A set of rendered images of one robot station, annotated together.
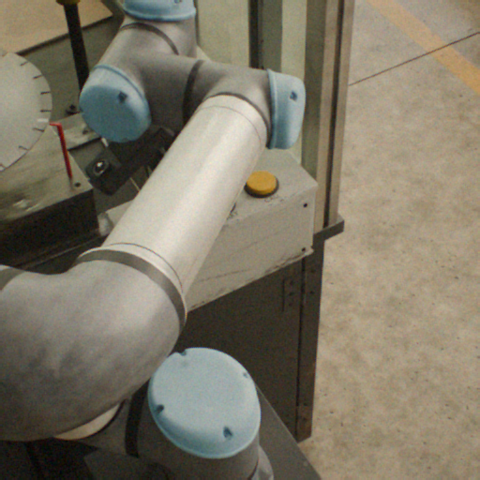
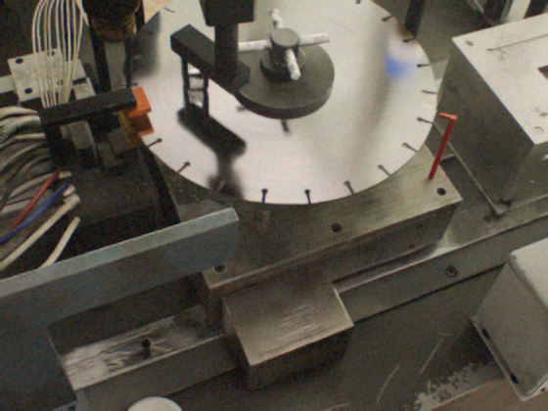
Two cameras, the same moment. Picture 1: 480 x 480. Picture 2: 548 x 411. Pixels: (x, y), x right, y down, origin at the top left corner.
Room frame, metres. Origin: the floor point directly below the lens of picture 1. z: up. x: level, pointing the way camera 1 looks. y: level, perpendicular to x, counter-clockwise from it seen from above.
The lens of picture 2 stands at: (0.49, 0.41, 1.50)
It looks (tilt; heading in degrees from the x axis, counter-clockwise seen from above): 53 degrees down; 358
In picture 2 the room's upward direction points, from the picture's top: 8 degrees clockwise
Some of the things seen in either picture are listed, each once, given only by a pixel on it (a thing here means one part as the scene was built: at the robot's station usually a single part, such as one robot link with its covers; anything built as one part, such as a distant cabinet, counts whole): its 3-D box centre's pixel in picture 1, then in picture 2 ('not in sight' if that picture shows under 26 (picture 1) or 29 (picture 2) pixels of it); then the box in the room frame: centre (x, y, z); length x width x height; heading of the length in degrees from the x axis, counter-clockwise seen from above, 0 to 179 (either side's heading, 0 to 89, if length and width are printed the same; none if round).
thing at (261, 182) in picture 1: (261, 185); not in sight; (0.92, -0.03, 0.90); 0.04 x 0.04 x 0.02
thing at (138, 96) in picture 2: not in sight; (98, 125); (0.94, 0.60, 0.95); 0.10 x 0.03 x 0.07; 119
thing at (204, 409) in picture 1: (200, 417); not in sight; (0.54, 0.05, 0.91); 0.13 x 0.12 x 0.14; 72
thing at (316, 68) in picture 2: not in sight; (282, 66); (1.03, 0.43, 0.96); 0.11 x 0.11 x 0.03
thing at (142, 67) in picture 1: (143, 87); not in sight; (0.76, 0.09, 1.21); 0.11 x 0.11 x 0.08; 72
